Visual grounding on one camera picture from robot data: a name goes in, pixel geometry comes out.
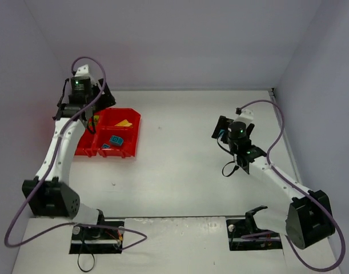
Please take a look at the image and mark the yellow long lego plate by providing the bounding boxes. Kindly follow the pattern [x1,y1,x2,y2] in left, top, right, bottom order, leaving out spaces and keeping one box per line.
[115,119,133,128]

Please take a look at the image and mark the purple cable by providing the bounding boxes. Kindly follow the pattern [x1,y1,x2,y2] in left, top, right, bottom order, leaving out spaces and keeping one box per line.
[4,56,148,252]
[236,99,346,272]

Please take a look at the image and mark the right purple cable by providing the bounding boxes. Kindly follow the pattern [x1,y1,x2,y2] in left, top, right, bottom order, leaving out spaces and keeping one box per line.
[236,99,346,272]

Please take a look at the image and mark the teal lego brick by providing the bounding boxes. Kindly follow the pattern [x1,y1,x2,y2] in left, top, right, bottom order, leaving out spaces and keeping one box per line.
[109,135,124,147]

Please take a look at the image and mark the black loop cable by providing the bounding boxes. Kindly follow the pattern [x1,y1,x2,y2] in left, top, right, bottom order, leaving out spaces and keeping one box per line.
[78,236,95,272]

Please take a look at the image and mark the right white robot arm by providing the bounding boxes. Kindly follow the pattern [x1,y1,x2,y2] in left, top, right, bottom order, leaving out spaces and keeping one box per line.
[211,116,335,249]

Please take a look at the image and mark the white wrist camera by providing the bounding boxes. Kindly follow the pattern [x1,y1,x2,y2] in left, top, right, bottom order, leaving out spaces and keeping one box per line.
[74,64,90,77]
[235,108,254,126]

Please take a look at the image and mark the red divided bin tray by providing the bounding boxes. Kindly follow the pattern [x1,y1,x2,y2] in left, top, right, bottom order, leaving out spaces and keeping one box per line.
[75,108,141,158]

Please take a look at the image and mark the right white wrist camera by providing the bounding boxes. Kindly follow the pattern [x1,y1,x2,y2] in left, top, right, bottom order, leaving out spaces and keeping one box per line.
[235,108,254,126]

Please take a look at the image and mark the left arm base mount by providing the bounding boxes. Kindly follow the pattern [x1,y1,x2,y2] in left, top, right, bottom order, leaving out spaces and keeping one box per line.
[69,219,125,255]

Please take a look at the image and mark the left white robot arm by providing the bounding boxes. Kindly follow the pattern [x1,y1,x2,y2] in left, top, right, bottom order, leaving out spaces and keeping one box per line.
[22,74,115,225]

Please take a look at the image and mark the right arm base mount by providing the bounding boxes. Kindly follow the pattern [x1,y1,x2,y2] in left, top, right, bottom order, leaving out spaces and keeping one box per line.
[226,216,283,252]

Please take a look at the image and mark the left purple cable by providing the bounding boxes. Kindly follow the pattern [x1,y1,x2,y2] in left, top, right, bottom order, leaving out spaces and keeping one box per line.
[4,56,148,252]

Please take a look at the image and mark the green long lego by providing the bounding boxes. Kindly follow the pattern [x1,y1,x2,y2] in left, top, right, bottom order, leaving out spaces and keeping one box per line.
[93,115,100,125]

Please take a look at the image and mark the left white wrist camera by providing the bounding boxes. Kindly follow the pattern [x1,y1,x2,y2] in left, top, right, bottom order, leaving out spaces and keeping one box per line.
[74,64,90,77]

